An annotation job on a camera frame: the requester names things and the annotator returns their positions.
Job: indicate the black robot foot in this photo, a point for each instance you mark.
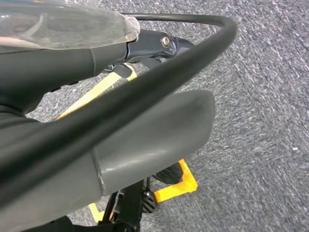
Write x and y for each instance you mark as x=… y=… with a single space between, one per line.
x=127 y=205

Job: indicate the yellow floor tape square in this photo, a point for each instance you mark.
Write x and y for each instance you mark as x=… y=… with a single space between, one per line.
x=183 y=189

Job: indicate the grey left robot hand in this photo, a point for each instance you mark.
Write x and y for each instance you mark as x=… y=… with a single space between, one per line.
x=60 y=64

